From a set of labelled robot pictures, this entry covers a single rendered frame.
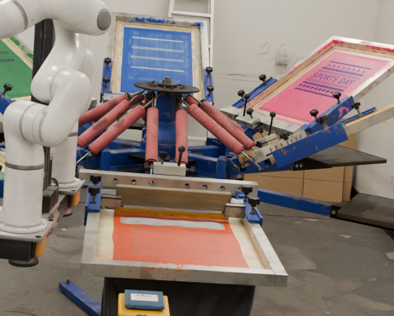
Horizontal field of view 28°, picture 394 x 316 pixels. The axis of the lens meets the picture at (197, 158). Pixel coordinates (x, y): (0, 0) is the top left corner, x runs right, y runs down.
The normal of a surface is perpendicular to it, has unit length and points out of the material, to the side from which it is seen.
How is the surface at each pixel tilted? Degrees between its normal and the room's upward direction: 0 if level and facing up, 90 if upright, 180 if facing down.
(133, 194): 90
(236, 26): 90
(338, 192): 72
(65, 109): 82
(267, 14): 90
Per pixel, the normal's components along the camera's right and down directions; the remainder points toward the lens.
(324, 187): 0.12, -0.08
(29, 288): 0.10, -0.97
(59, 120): 0.68, 0.08
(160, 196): 0.09, 0.22
